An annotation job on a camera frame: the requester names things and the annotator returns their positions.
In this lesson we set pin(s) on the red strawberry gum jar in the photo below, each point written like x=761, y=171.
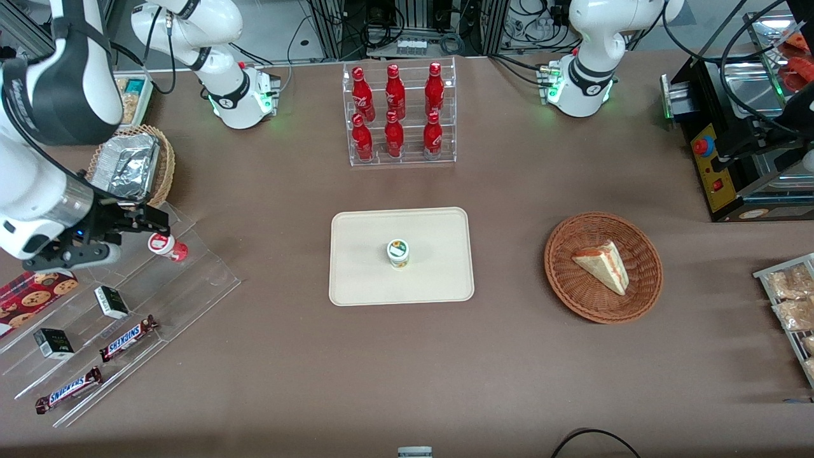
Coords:
x=163, y=245

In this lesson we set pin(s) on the Snickers chocolate bar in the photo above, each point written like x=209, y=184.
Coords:
x=68, y=390
x=127, y=338

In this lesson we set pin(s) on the small black carton box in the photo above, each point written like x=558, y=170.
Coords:
x=53, y=343
x=112, y=303

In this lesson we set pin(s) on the white snack bin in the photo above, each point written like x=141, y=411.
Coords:
x=147, y=102

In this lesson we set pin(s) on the white power strip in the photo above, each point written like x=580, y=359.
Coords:
x=411, y=46

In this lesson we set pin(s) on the tray of packaged snacks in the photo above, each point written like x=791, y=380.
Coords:
x=788, y=331

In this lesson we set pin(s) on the clear acrylic stepped display shelf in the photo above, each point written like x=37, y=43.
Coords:
x=178, y=286

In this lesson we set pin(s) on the clear cracker bag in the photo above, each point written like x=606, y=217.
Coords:
x=130, y=108

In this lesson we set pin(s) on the red cookie box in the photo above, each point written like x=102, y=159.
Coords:
x=32, y=299

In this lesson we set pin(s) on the silver foil tray stack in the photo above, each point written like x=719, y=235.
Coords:
x=130, y=165

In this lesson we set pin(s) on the light wicker basket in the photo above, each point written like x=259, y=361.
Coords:
x=166, y=165

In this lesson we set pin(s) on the clear acrylic bottle rack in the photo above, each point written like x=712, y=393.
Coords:
x=445, y=152

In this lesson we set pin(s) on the red cola bottle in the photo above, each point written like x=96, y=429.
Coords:
x=394, y=90
x=362, y=92
x=362, y=138
x=432, y=135
x=434, y=88
x=394, y=135

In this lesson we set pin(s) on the clear bag of crackers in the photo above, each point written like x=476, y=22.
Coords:
x=792, y=283
x=795, y=313

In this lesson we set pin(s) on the red emergency stop button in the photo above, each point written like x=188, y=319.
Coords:
x=703, y=147

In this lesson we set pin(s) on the triangular sandwich slice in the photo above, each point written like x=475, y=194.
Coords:
x=604, y=266

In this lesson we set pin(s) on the round brown wicker basket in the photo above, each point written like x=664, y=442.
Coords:
x=572, y=286

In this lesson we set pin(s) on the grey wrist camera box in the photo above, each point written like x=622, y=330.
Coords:
x=70, y=257

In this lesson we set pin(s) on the teal snack pack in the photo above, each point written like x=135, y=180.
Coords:
x=135, y=86

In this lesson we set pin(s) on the black machine with yellow panel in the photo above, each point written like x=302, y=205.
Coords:
x=718, y=184

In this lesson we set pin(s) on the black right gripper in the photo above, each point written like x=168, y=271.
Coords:
x=107, y=219

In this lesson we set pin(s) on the small grey white device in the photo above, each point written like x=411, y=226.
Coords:
x=414, y=452

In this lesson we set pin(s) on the arm base connector block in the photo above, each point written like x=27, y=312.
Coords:
x=267, y=89
x=550, y=83

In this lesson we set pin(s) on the cream rectangular tray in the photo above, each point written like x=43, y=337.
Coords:
x=369, y=254

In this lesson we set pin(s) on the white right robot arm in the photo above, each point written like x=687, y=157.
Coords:
x=38, y=191

